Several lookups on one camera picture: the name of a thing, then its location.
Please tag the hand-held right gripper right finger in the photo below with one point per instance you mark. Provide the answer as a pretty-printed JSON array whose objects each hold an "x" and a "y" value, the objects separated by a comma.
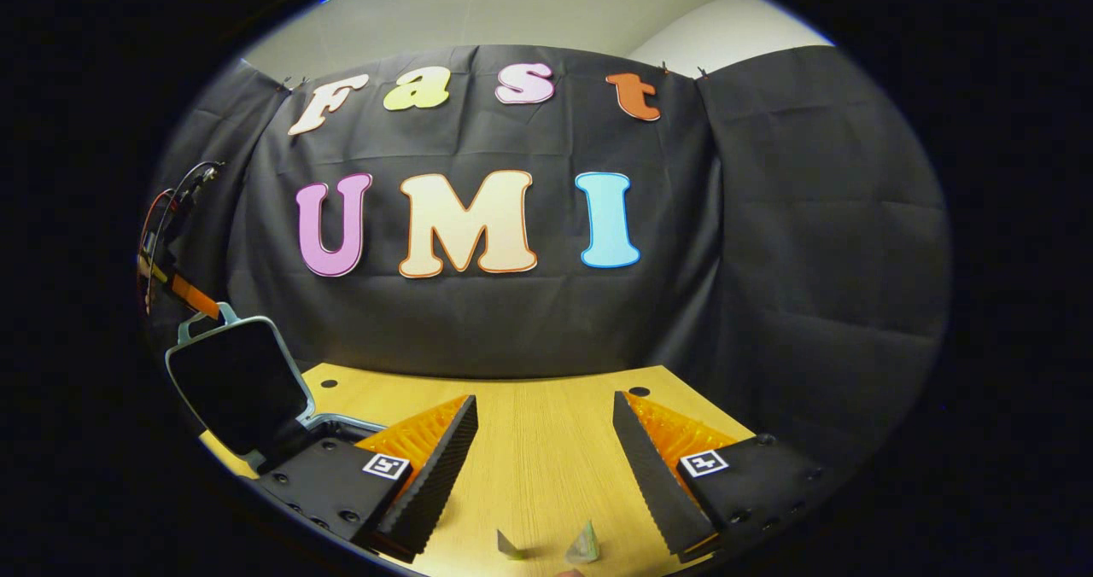
[{"x": 653, "y": 483}]

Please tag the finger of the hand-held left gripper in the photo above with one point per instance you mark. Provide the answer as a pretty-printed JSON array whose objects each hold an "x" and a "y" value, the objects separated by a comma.
[{"x": 195, "y": 297}]

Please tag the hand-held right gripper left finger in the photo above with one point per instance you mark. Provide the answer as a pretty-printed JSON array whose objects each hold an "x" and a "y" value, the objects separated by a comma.
[{"x": 431, "y": 483}]

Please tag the large green and white tube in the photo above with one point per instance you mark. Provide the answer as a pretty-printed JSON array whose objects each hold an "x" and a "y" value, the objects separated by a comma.
[{"x": 585, "y": 547}]

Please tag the slim green tube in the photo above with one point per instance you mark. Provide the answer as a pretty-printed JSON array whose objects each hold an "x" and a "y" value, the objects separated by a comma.
[{"x": 510, "y": 547}]

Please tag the black backdrop cloth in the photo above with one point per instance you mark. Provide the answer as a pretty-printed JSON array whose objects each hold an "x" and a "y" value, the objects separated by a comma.
[{"x": 768, "y": 218}]

